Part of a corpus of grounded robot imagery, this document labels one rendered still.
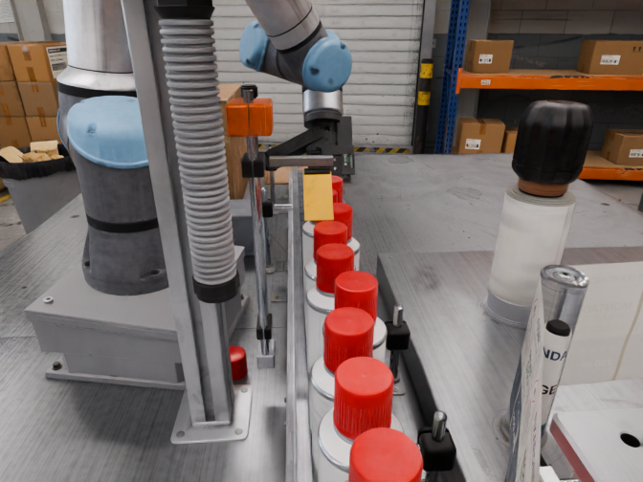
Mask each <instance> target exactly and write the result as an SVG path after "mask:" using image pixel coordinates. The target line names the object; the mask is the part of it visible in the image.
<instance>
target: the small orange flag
mask: <svg viewBox="0 0 643 482"><path fill-rule="evenodd" d="M303 198H304V221H319V220H334V213H333V196H332V178H331V171H330V167H322V168H305V169H304V172H303Z"/></svg>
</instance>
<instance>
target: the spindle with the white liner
mask: <svg viewBox="0 0 643 482"><path fill-rule="evenodd" d="M592 129H593V116H592V112H591V109H590V107H589V106H588V105H586V104H583V103H580V102H575V101H570V100H560V99H549V100H538V101H534V102H532V103H531V104H530V105H529V106H528V107H527V108H526V110H525V111H524V113H523V114H522V116H521V119H520V123H519V128H518V134H517V138H516V144H515V149H514V155H513V160H512V168H513V170H514V172H515V173H516V174H517V176H518V177H519V179H518V183H517V184H515V185H512V186H509V187H508V188H507V189H506V190H505V196H504V203H503V209H502V213H501V217H500V223H499V234H498V238H497V243H496V248H495V255H494V260H493V265H492V269H491V275H490V280H489V282H488V284H487V291H488V296H487V297H485V298H484V300H483V308H484V310H485V311H486V313H487V314H488V315H489V316H490V317H492V318H493V319H495V320H497V321H499V322H501V323H503V324H506V325H509V326H513V327H518V328H527V324H528V320H529V317H530V313H531V308H532V304H533V300H534V296H535V293H536V288H537V284H538V280H539V276H540V271H541V269H542V268H543V267H545V266H548V265H560V263H561V259H562V255H563V251H564V246H565V241H566V237H567V234H568V230H569V226H570V221H571V217H572V213H573V210H574V207H575V204H576V197H575V195H574V194H573V193H571V192H570V191H568V190H567V189H568V185H569V184H570V183H573V182H574V181H576V180H577V179H578V177H579V175H580V174H581V172H582V170H583V165H584V162H585V158H586V155H587V151H588V145H589V141H590V137H591V133H592Z"/></svg>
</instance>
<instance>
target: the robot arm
mask: <svg viewBox="0 0 643 482"><path fill-rule="evenodd" d="M245 1H246V3H247V4H248V6H249V8H250V9H251V11H252V12H253V14H254V15H255V18H256V19H257V21H258V22H257V21H253V22H251V23H249V24H248V25H247V27H246V28H245V30H244V32H243V34H242V35H241V39H240V44H239V56H240V60H241V62H242V64H243V65H244V66H245V67H247V68H250V69H253V70H256V71H257V72H258V73H259V72H261V73H265V74H268V75H271V76H274V77H279V78H282V79H285V80H288V81H290V82H294V83H296V84H299V85H301V91H302V115H303V117H304V127H305V128H307V129H309V130H307V131H305V132H303V133H301V134H299V135H297V136H296V137H294V138H292V139H290V140H288V141H287V142H284V143H282V144H280V145H278V146H275V147H272V148H270V149H269V150H267V151H266V152H265V164H266V165H267V167H268V168H269V169H270V170H274V169H278V168H280V167H281V166H276V167H270V166H269V157H270V156H301V155H302V154H304V153H306V155H332V156H333V165H331V166H307V168H322V167H330V171H331V175H333V176H339V177H341V178H342V179H343V183H350V181H351V178H350V175H355V160H354V145H353V143H352V117H351V116H343V114H344V105H343V86H344V85H345V83H346V82H347V80H348V78H349V76H350V73H351V69H352V57H351V53H350V51H349V50H348V48H347V47H346V45H345V44H344V43H343V42H342V41H340V39H339V37H338V36H337V35H336V34H335V33H333V32H331V31H329V30H326V29H325V28H324V26H323V24H322V22H321V21H320V19H319V16H318V15H317V13H316V11H315V9H314V7H313V5H312V3H311V1H310V0H245ZM63 9H64V22H65V34H66V46H67V58H68V66H67V68H66V69H65V70H64V71H63V72H62V73H61V74H60V75H58V76H57V77H56V80H57V91H58V102H59V108H58V112H57V117H56V125H57V131H58V135H59V137H60V139H61V141H62V143H63V145H64V146H65V148H66V149H67V150H68V152H69V154H70V156H71V159H72V161H73V163H74V165H75V167H76V170H77V173H78V180H79V185H80V189H81V194H82V199H83V204H84V208H85V213H86V218H87V223H88V229H87V234H86V239H85V245H84V250H83V255H82V261H81V265H82V269H83V274H84V278H85V281H86V282H87V284H88V285H89V286H91V287H92V288H93V289H95V290H97V291H100V292H102V293H106V294H109V295H116V296H137V295H144V294H150V293H154V292H158V291H161V290H163V289H166V288H168V287H169V285H168V279H167V273H166V262H165V257H164V251H163V245H162V239H161V234H160V228H159V222H158V216H157V211H156V206H155V200H154V194H153V188H152V183H151V177H150V171H149V165H148V159H147V154H146V148H145V142H144V131H143V126H142V120H141V114H140V109H139V103H138V98H137V92H136V86H135V80H134V75H133V69H132V63H131V57H130V52H129V46H128V40H127V34H126V28H125V23H124V17H123V12H122V1H121V0H63ZM326 131H328V132H326ZM351 154H352V168H351V165H350V155H351Z"/></svg>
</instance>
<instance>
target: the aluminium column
mask: <svg viewBox="0 0 643 482"><path fill-rule="evenodd" d="M121 1H122V12H123V17H124V23H125V28H126V34H127V40H128V46H129V52H130V57H131V63H132V69H133V75H134V80H135V86H136V92H137V98H138V103H139V109H140V114H141V120H142V126H143V131H144V142H145V148H146V154H147V159H148V165H149V171H150V177H151V183H152V188H153V194H154V200H155V206H156V211H157V216H158V222H159V228H160V234H161V239H162V245H163V251H164V257H165V262H166V273H167V279H168V285H169V290H170V296H171V302H172V308H173V313H174V318H175V324H176V330H177V336H178V341H179V347H180V353H181V359H182V365H183V370H184V376H185V382H186V388H187V393H188V404H189V409H190V415H191V421H192V425H193V426H194V427H200V426H219V425H229V424H230V423H231V420H232V415H233V402H234V392H233V375H232V367H231V357H230V348H229V340H228V331H227V322H226V314H225V305H224V302H221V303H206V302H203V301H201V300H199V299H198V298H197V296H196V294H195V293H194V290H193V283H192V276H193V275H194V272H193V267H192V260H191V254H190V247H189V241H188V240H189V238H188V225H187V218H186V212H185V205H184V198H183V193H184V192H183V191H182V185H181V178H180V172H181V171H180V170H179V163H178V159H179V157H178V156H177V151H178V150H177V149H176V143H177V142H176V141H175V137H176V136H177V135H175V134H174V131H173V130H174V129H175V128H176V127H174V126H173V122H174V121H175V120H174V119H173V118H172V116H171V115H172V114H173V113H174V112H172V111H171V110H170V106H171V105H173V104H172V103H170V102H169V99H170V98H172V96H171V95H169V94H168V90H169V89H171V87H168V86H167V82H168V81H169V78H166V74H167V73H168V70H166V69H165V65H167V62H166V61H164V56H166V53H164V52H163V48H164V47H165V46H166V45H165V44H163V43H162V42H161V39H162V38H164V36H163V35H162V34H160V30H161V29H162V28H163V26H160V25H159V22H158V21H159V20H162V19H161V17H160V16H159V14H158V13H157V12H156V11H155V9H154V6H157V4H156V0H121Z"/></svg>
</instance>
